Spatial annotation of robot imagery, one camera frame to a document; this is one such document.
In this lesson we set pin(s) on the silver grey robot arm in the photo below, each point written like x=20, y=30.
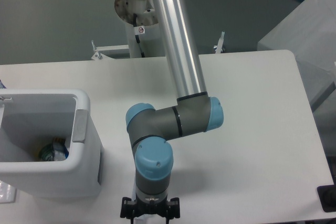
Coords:
x=150, y=129

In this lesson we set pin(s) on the clear plastic item left edge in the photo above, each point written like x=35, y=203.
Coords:
x=7, y=193

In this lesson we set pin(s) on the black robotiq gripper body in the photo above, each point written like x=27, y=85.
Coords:
x=151, y=208

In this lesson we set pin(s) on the grey covered box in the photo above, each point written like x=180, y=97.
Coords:
x=309, y=33

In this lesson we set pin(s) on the black device at table edge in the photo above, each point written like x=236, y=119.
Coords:
x=327, y=197

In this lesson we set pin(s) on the green snack wrapper in bin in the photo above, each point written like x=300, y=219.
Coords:
x=56, y=150

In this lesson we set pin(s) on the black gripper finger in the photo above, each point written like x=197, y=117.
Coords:
x=128, y=207
x=173, y=208

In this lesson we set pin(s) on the white plastic trash can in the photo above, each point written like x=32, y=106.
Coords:
x=32, y=118

